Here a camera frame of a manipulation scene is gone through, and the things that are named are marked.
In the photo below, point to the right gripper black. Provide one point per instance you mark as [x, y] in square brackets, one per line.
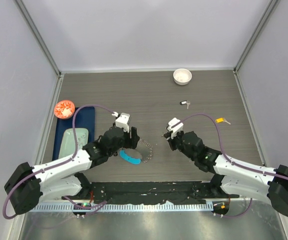
[171, 141]

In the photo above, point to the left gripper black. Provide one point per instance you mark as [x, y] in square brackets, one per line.
[133, 140]

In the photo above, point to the large keyring with small rings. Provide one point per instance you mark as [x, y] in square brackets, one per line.
[141, 154]

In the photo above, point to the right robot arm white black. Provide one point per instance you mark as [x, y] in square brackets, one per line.
[232, 176]

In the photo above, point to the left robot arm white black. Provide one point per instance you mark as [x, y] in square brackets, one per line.
[30, 185]

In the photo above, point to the key with black tag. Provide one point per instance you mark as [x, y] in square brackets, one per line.
[185, 103]

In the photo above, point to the key with yellow tag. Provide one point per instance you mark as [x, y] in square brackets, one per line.
[222, 120]

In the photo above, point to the dark blue tray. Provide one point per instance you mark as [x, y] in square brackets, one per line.
[85, 119]

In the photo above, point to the white bowl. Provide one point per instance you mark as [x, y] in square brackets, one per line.
[182, 76]

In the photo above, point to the pale green rectangular plate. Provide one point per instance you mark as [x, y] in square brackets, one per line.
[67, 146]

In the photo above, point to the orange patterned bowl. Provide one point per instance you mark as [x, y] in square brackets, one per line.
[64, 109]

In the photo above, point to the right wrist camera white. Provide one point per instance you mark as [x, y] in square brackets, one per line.
[174, 126]

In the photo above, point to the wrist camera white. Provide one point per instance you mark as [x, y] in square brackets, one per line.
[122, 121]
[174, 126]

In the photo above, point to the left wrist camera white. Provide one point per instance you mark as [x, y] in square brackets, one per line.
[122, 121]

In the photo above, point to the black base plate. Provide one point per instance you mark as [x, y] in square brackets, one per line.
[152, 193]

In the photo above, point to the slotted cable duct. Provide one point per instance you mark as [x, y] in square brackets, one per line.
[107, 208]

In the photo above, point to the left aluminium corner post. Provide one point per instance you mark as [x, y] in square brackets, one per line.
[36, 34]

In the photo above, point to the aluminium corner post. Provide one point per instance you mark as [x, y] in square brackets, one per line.
[36, 34]
[268, 12]

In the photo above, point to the right aluminium corner post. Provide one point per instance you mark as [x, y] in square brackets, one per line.
[268, 12]

